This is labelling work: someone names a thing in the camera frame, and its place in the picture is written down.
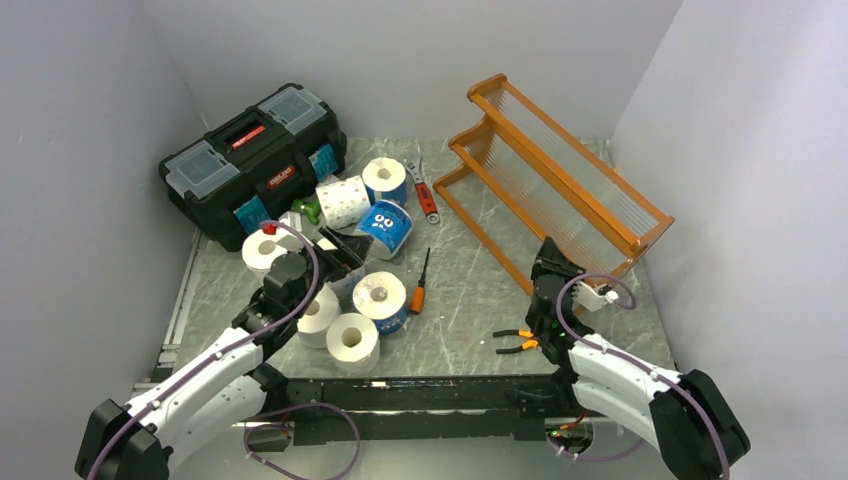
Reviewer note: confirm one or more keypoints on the blue wrapped paper roll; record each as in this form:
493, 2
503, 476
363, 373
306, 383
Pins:
381, 297

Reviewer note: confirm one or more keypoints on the red adjustable wrench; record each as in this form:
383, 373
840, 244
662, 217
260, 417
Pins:
412, 163

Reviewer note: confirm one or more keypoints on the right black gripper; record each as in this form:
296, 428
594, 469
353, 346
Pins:
551, 259

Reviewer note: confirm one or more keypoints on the blue monster-face wrapped roll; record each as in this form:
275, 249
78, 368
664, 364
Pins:
388, 225

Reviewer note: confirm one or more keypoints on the green small object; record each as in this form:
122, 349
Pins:
310, 209

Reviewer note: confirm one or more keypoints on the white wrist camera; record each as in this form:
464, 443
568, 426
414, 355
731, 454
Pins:
275, 236
594, 298

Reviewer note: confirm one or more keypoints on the white dotted wrapped roll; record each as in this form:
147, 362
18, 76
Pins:
343, 202

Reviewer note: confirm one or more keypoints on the blue wrapped roll upright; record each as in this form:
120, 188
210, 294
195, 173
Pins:
385, 179

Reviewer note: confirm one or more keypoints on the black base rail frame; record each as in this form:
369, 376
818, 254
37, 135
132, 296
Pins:
311, 412

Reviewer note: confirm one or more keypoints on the white paper towel roll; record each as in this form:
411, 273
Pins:
353, 343
255, 260
323, 310

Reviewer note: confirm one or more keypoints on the black plastic toolbox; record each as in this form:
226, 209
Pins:
255, 166

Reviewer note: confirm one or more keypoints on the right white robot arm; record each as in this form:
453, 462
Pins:
683, 416

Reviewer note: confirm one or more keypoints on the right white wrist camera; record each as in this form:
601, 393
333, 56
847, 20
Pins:
594, 298

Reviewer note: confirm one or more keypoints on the orange wooden shelf rack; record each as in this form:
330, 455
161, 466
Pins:
552, 183

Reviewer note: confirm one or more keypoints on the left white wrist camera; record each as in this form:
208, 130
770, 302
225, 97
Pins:
275, 236

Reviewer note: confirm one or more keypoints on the black orange screwdriver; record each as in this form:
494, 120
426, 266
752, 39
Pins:
419, 294

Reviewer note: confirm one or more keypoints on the white roll with red print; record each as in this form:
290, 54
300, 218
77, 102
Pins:
344, 287

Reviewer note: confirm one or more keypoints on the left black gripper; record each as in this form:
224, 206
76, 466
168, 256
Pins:
349, 252

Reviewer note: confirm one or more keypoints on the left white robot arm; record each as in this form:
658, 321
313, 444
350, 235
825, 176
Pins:
149, 435

